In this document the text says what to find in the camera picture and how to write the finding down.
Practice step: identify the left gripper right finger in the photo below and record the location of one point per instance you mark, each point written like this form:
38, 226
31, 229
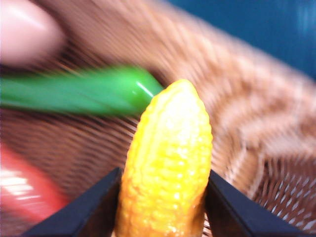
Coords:
234, 214

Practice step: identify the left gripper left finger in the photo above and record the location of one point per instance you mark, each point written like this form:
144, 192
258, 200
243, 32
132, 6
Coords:
91, 212

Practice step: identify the yellow corn cob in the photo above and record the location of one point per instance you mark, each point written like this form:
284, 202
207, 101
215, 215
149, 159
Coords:
168, 160

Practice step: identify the brown wicker basket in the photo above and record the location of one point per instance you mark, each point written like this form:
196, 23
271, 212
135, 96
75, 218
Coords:
234, 103

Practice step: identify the orange carrot with green leaves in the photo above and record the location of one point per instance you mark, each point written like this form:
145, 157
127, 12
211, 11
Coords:
22, 182

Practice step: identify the green glossy vegetable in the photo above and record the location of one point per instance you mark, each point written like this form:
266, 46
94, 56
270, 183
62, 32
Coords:
74, 96

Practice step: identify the brown egg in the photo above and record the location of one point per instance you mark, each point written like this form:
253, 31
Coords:
24, 32

